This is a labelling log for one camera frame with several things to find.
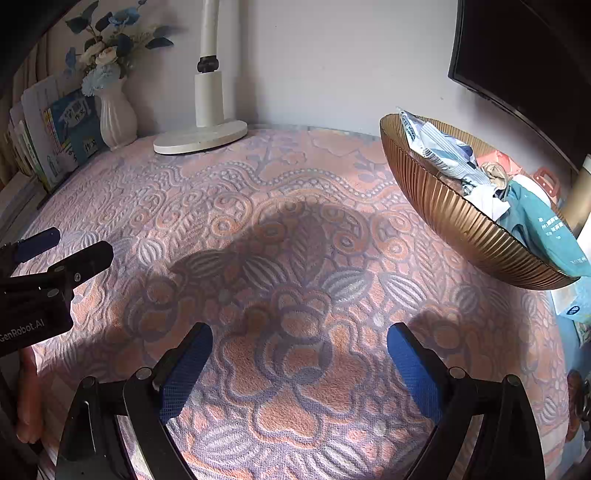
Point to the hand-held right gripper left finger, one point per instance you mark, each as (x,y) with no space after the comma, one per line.
(184,374)

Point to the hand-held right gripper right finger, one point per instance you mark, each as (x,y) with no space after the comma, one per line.
(413,369)

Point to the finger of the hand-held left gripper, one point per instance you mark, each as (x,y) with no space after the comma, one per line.
(34,244)
(87,261)

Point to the gold ribbed glass bowl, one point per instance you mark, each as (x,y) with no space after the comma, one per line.
(461,226)

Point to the teal printed cloth bag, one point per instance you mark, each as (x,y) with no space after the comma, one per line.
(535,226)

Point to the white blue wipes packet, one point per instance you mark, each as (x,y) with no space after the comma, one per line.
(434,143)

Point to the red plastic packet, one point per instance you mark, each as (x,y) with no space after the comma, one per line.
(505,159)

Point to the person's left hand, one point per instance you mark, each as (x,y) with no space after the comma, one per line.
(28,392)

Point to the row of books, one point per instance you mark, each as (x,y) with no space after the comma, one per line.
(60,129)

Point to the white ribbed vase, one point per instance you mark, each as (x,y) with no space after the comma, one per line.
(117,120)

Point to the light blue tissue pack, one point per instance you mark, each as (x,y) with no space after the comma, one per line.
(575,300)

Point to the pink floral blanket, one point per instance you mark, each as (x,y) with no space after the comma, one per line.
(300,230)

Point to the white desk lamp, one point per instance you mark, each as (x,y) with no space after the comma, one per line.
(207,101)

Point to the blue white artificial flowers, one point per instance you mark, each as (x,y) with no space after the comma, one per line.
(104,55)

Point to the pink hair clip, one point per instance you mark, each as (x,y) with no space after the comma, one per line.
(547,182)

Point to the silver monitor stand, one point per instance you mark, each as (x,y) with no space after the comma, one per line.
(581,198)

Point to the black monitor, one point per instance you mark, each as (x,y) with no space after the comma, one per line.
(521,55)

